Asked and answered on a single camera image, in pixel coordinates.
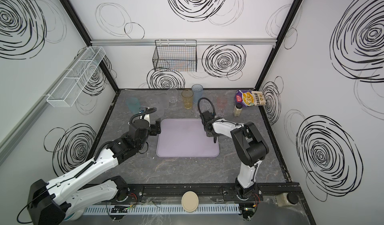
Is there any teal plastic cup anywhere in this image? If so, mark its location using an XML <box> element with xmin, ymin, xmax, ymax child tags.
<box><xmin>126</xmin><ymin>97</ymin><xmax>141</xmax><ymax>114</ymax></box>

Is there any blue plastic cup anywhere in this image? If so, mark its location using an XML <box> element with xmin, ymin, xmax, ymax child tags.
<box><xmin>191</xmin><ymin>84</ymin><xmax>204</xmax><ymax>104</ymax></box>

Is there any yellow plastic cup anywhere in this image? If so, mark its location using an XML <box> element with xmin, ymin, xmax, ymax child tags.
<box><xmin>182</xmin><ymin>89</ymin><xmax>194</xmax><ymax>109</ymax></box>

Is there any lilac plastic tray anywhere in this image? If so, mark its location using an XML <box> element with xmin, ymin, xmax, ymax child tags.
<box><xmin>157</xmin><ymin>118</ymin><xmax>220</xmax><ymax>158</ymax></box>

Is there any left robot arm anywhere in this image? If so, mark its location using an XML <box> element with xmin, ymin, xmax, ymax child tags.
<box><xmin>24</xmin><ymin>114</ymin><xmax>161</xmax><ymax>225</ymax></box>

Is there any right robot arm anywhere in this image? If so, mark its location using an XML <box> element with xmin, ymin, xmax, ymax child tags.
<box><xmin>200</xmin><ymin>111</ymin><xmax>270</xmax><ymax>201</ymax></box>

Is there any clear glass right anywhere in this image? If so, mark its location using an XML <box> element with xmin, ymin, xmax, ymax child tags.
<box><xmin>216</xmin><ymin>104</ymin><xmax>226</xmax><ymax>118</ymax></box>

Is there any clear glass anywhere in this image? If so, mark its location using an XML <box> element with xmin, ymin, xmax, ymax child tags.
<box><xmin>167</xmin><ymin>88</ymin><xmax>178</xmax><ymax>104</ymax></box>
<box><xmin>216</xmin><ymin>104</ymin><xmax>226</xmax><ymax>118</ymax></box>

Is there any pink plastic cup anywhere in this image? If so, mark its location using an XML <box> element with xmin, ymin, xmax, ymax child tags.
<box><xmin>217</xmin><ymin>96</ymin><xmax>228</xmax><ymax>109</ymax></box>

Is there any small spice jar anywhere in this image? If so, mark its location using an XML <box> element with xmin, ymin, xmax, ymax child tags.
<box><xmin>233</xmin><ymin>103</ymin><xmax>243</xmax><ymax>117</ymax></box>

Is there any clear glass back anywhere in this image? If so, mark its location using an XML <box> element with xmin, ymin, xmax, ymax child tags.
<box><xmin>167</xmin><ymin>88</ymin><xmax>178</xmax><ymax>104</ymax></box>

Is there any snack bag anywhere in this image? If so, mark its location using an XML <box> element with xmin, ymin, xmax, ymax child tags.
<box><xmin>235</xmin><ymin>90</ymin><xmax>266</xmax><ymax>107</ymax></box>

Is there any beige round lid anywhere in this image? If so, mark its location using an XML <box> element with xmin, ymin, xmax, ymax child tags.
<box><xmin>182</xmin><ymin>191</ymin><xmax>199</xmax><ymax>213</ymax></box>

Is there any jar with black lid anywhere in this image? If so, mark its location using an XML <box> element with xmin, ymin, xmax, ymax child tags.
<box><xmin>275</xmin><ymin>193</ymin><xmax>299</xmax><ymax>207</ymax></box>

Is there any black wire basket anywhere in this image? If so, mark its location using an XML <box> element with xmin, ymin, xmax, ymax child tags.
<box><xmin>152</xmin><ymin>39</ymin><xmax>198</xmax><ymax>72</ymax></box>

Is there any black mounting rail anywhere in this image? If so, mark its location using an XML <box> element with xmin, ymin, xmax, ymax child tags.
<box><xmin>128</xmin><ymin>183</ymin><xmax>303</xmax><ymax>201</ymax></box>

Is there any white wire shelf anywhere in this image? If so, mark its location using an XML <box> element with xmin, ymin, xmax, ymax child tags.
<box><xmin>47</xmin><ymin>46</ymin><xmax>106</xmax><ymax>107</ymax></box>

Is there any white cable duct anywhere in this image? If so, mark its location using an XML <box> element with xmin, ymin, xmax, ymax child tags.
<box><xmin>83</xmin><ymin>204</ymin><xmax>240</xmax><ymax>216</ymax></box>

